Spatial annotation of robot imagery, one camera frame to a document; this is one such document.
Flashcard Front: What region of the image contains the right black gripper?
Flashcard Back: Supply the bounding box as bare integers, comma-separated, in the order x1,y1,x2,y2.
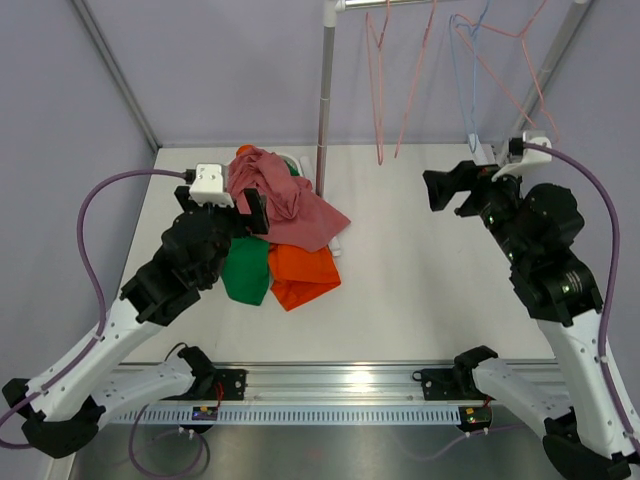
424,161,534,268

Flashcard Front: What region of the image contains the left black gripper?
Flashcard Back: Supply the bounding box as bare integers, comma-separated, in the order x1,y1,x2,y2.
177,187,268,286

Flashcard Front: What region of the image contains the light blue hanger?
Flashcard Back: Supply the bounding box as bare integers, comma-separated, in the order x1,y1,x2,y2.
448,0,492,154

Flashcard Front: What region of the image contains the green t shirt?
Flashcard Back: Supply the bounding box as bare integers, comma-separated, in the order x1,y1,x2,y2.
221,159,301,307

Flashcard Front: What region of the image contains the pink t shirt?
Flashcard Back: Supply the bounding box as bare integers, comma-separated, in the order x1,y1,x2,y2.
228,146,350,252

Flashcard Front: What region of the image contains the orange t shirt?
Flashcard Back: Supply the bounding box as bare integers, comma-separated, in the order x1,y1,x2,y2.
236,145,341,311

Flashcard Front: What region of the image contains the pink hanger of beige shirt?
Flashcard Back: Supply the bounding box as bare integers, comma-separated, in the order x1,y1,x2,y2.
448,0,559,151

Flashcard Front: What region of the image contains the pink hanger of green shirt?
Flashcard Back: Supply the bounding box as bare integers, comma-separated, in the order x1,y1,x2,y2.
394,0,439,158

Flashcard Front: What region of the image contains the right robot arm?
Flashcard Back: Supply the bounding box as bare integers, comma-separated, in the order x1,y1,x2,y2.
423,161,639,479

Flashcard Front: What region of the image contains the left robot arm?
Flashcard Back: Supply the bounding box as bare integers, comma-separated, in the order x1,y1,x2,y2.
2,186,269,459

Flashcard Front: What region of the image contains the white perforated plastic basket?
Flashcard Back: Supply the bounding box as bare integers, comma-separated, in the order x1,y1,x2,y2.
279,152,343,258

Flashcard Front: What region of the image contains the metal clothes rack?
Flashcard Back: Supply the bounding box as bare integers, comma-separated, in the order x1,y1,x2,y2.
316,1,596,170

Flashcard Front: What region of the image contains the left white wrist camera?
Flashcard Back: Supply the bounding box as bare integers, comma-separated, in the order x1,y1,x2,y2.
185,163,234,208

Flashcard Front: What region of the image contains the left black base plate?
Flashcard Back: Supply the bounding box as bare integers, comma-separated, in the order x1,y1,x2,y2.
166,368,248,401

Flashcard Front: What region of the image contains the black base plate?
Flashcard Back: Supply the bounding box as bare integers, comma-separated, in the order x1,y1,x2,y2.
411,367,492,401
166,368,248,401

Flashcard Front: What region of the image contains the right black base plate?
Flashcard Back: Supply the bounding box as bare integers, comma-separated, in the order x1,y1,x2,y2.
411,367,492,401

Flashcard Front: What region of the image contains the aluminium mounting rail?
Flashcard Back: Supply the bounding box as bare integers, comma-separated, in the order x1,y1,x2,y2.
112,360,564,407

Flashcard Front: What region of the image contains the white slotted cable duct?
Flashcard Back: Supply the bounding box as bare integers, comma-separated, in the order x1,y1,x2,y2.
112,405,462,426

